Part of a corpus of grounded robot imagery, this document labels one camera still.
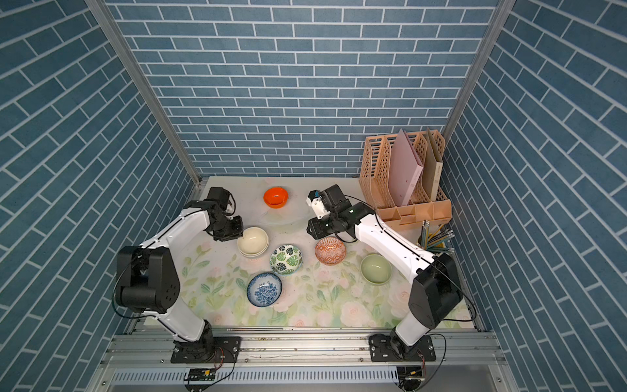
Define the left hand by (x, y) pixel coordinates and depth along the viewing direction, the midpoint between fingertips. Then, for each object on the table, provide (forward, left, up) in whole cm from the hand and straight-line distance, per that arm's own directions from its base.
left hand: (246, 232), depth 91 cm
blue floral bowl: (-18, -8, -8) cm, 22 cm away
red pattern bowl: (-4, -32, -7) cm, 33 cm away
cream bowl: (+1, -3, -1) cm, 3 cm away
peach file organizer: (+32, -53, -4) cm, 62 cm away
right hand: (-4, -26, +9) cm, 28 cm away
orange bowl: (+23, -7, -6) cm, 25 cm away
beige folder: (+16, -69, +18) cm, 73 cm away
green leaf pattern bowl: (-8, -15, -7) cm, 18 cm away
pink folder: (+20, -61, +15) cm, 66 cm away
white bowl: (-3, -1, -6) cm, 7 cm away
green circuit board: (-42, +7, -12) cm, 45 cm away
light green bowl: (-11, -49, -7) cm, 50 cm away
